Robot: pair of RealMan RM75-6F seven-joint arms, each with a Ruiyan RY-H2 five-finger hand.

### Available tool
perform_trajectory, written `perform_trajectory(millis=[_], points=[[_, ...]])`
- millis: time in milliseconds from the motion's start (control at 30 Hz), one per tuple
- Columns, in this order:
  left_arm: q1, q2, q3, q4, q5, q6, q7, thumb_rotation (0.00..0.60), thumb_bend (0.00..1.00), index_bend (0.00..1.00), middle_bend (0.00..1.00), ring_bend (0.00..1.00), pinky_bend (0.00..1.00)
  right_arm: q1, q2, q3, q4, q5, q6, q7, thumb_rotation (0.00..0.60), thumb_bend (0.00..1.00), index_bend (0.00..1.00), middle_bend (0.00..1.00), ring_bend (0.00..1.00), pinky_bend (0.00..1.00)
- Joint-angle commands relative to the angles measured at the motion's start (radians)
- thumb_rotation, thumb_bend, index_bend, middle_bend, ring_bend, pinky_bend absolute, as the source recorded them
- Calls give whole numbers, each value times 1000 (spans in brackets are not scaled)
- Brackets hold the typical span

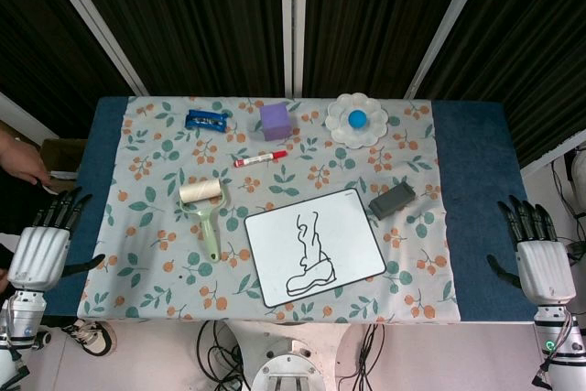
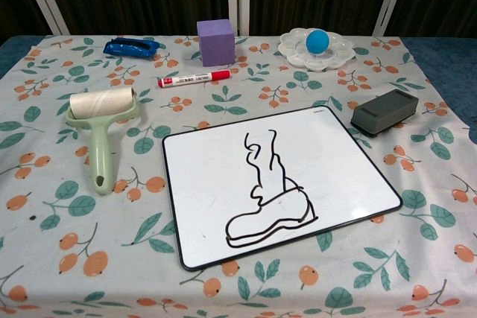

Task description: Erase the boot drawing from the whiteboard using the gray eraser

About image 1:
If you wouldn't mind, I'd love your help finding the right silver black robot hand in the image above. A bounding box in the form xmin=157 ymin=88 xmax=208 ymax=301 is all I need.
xmin=487 ymin=196 xmax=578 ymax=305

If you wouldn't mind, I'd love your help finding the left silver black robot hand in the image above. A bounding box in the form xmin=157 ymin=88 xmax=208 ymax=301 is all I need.
xmin=6 ymin=187 xmax=106 ymax=291

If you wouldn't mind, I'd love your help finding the grey whiteboard eraser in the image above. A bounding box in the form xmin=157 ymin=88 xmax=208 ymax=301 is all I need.
xmin=368 ymin=182 xmax=418 ymax=221

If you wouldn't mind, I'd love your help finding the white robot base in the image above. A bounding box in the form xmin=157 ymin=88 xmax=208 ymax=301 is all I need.
xmin=249 ymin=340 xmax=340 ymax=391

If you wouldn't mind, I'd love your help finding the person's bare hand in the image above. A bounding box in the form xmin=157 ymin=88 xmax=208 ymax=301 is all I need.
xmin=0 ymin=127 xmax=54 ymax=186

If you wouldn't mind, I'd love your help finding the black-rimmed whiteboard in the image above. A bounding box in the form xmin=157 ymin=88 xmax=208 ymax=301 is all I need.
xmin=244 ymin=188 xmax=388 ymax=309

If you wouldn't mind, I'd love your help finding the red white marker pen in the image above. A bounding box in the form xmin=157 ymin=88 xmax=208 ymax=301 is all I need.
xmin=233 ymin=150 xmax=289 ymax=168

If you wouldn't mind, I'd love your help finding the black white sneaker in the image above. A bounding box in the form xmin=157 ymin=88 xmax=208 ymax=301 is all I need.
xmin=61 ymin=320 xmax=118 ymax=358

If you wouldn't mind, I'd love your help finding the cardboard box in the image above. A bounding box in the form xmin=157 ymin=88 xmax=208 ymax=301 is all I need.
xmin=38 ymin=137 xmax=91 ymax=181

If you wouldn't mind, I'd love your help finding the floral tablecloth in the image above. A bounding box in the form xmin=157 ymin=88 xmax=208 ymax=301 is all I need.
xmin=76 ymin=96 xmax=461 ymax=323

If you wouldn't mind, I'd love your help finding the blue table cover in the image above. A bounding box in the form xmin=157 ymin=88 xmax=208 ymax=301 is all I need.
xmin=43 ymin=96 xmax=541 ymax=323

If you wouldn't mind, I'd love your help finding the green lint roller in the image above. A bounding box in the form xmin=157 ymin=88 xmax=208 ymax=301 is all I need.
xmin=177 ymin=179 xmax=224 ymax=264

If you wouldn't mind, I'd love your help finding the blue crumpled wrapper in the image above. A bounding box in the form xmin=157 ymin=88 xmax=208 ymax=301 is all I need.
xmin=184 ymin=109 xmax=228 ymax=134

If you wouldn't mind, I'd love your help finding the blue ball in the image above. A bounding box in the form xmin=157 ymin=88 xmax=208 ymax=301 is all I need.
xmin=346 ymin=109 xmax=370 ymax=130

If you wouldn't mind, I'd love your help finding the white flower-shaped palette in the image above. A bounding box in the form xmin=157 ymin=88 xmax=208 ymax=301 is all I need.
xmin=324 ymin=92 xmax=390 ymax=149

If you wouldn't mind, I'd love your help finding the purple foam cube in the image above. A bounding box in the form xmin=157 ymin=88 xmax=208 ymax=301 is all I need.
xmin=259 ymin=103 xmax=294 ymax=143

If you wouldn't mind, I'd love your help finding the black curtain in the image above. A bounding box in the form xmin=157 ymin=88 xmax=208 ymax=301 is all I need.
xmin=0 ymin=0 xmax=586 ymax=168

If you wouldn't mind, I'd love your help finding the white frame post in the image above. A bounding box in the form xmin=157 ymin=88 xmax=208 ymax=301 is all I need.
xmin=405 ymin=0 xmax=498 ymax=99
xmin=0 ymin=91 xmax=47 ymax=145
xmin=519 ymin=134 xmax=586 ymax=177
xmin=36 ymin=0 xmax=150 ymax=97
xmin=281 ymin=0 xmax=307 ymax=99

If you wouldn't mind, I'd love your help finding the black floor cable bundle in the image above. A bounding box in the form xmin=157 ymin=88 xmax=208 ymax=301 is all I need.
xmin=336 ymin=322 xmax=384 ymax=391
xmin=196 ymin=320 xmax=244 ymax=391

